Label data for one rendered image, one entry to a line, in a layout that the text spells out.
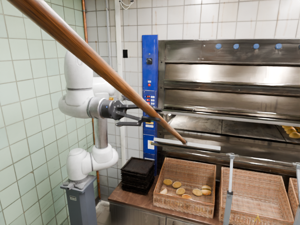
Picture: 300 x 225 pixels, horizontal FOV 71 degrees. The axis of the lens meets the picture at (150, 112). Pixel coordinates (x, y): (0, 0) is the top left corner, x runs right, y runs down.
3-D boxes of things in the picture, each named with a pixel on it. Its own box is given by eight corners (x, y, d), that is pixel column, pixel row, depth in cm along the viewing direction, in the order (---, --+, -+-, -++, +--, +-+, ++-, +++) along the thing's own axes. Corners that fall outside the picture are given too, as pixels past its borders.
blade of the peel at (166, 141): (220, 150, 163) (220, 146, 164) (153, 140, 180) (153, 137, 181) (218, 153, 197) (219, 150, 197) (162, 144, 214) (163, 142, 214)
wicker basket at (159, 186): (164, 177, 244) (164, 156, 236) (214, 186, 228) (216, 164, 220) (152, 206, 200) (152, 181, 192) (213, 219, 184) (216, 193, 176)
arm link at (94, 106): (96, 120, 91) (108, 122, 89) (84, 115, 82) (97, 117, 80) (101, 100, 93) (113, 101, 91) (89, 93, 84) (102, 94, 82)
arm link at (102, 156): (89, 163, 178) (115, 158, 186) (92, 176, 165) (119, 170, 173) (82, 75, 146) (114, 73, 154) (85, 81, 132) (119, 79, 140)
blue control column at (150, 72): (175, 147, 443) (179, 41, 380) (182, 149, 439) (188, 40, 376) (143, 213, 269) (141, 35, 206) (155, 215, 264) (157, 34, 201)
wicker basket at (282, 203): (218, 188, 226) (220, 165, 218) (277, 199, 209) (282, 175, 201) (218, 222, 181) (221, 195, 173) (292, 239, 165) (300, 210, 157)
